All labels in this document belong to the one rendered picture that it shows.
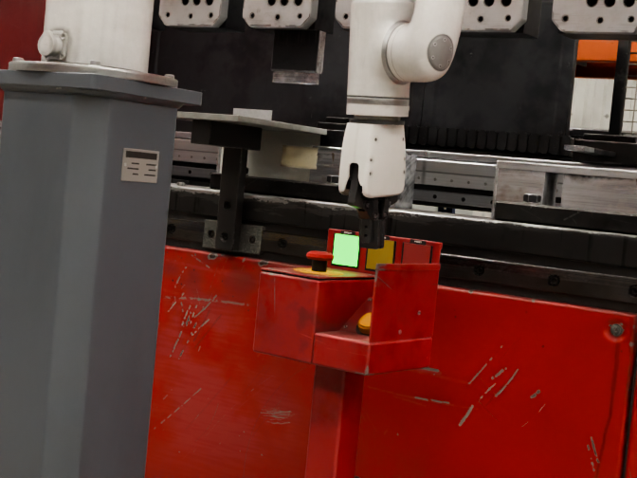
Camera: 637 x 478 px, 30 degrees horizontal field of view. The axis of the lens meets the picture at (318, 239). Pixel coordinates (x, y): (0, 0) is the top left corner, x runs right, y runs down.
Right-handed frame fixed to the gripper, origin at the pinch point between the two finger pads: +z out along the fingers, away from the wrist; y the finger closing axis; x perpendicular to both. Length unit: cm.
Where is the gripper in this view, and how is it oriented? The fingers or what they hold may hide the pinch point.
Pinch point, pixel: (372, 233)
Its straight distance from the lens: 162.8
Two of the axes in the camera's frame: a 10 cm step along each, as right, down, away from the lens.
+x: 8.1, 1.0, -5.8
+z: -0.4, 9.9, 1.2
